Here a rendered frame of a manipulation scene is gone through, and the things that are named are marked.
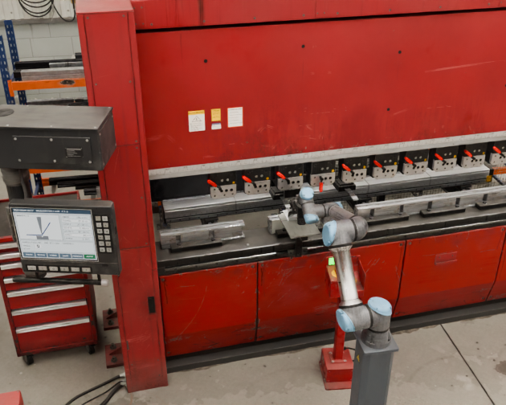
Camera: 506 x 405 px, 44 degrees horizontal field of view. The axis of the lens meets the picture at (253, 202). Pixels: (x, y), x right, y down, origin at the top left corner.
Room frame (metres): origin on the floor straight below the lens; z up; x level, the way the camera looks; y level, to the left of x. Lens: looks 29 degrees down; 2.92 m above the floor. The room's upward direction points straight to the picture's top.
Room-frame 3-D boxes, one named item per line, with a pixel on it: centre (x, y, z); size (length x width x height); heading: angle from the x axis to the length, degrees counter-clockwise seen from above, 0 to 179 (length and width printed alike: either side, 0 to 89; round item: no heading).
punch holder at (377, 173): (3.43, -0.79, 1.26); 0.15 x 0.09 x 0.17; 104
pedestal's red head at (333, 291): (2.96, -0.54, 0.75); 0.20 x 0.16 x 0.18; 95
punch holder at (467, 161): (3.58, -1.37, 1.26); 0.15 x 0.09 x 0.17; 104
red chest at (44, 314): (3.26, 1.31, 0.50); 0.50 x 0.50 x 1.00; 14
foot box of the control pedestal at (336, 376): (2.93, -0.54, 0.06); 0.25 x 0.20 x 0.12; 5
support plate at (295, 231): (3.15, -0.27, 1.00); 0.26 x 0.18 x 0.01; 14
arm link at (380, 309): (2.40, -0.61, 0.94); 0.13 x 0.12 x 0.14; 107
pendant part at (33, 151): (2.46, 0.87, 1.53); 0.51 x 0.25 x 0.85; 87
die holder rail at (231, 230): (3.15, 0.30, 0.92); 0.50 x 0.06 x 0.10; 104
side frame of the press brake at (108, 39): (3.22, 0.75, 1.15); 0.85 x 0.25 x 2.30; 14
